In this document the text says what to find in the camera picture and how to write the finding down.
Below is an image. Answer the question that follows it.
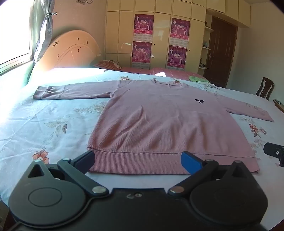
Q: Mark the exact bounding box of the floral white bed sheet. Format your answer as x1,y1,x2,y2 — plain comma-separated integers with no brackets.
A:
0,67,284,231

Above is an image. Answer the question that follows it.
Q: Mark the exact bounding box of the dark wooden chair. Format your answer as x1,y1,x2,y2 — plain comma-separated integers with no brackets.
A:
256,77,275,100

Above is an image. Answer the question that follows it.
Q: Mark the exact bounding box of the cream wardrobe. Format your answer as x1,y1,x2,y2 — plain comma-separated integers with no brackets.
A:
105,0,251,76

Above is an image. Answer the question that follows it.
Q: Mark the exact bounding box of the striped orange pillow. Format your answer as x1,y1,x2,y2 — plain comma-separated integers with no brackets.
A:
93,60,122,71

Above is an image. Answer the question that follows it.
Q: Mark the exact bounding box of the dark brown wooden door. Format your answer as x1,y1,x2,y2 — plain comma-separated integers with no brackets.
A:
203,17,238,88

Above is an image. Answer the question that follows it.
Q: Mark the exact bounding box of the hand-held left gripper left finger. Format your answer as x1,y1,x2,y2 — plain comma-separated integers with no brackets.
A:
21,150,110,197

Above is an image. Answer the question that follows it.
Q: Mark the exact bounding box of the cream arched headboard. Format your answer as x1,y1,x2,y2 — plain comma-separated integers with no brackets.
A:
33,30,101,72

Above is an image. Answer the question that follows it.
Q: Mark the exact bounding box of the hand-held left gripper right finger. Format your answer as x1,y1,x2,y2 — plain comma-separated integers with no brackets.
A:
168,151,256,196

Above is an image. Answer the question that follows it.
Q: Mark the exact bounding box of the pink checked bedspread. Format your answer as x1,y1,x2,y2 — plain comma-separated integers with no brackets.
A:
120,67,206,80

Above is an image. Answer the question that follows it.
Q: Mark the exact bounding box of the patterned grey curtain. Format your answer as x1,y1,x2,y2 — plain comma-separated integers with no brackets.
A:
32,0,57,61

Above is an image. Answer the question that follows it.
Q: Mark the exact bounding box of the window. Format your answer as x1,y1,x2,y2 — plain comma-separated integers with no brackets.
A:
0,0,34,74

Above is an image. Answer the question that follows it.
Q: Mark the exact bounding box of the pink long-sleeved sweater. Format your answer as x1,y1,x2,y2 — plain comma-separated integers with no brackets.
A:
33,79,274,176

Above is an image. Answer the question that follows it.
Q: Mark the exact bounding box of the purple wall poster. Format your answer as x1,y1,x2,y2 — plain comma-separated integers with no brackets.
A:
167,45,187,71
133,14,154,41
170,18,191,46
132,41,152,68

